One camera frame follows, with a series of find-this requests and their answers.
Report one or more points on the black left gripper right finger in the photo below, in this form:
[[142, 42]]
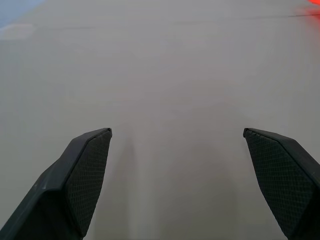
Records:
[[285, 180]]

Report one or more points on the red object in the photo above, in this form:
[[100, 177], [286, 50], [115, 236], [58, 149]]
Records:
[[314, 10]]

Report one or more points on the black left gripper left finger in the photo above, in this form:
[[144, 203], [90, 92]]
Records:
[[62, 185]]

